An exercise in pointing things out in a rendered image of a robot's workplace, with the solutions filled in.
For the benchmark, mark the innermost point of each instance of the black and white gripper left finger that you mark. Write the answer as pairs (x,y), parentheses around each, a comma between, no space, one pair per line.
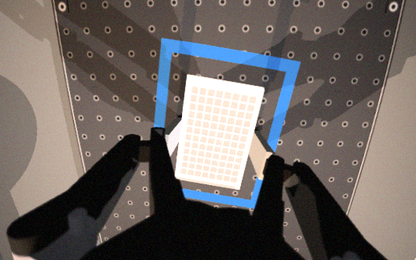
(67,226)

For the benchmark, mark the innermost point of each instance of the blue tape outline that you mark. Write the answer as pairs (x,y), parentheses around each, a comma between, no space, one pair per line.
(289,66)

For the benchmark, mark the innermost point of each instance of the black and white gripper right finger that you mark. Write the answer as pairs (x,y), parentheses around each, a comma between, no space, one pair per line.
(329,233)

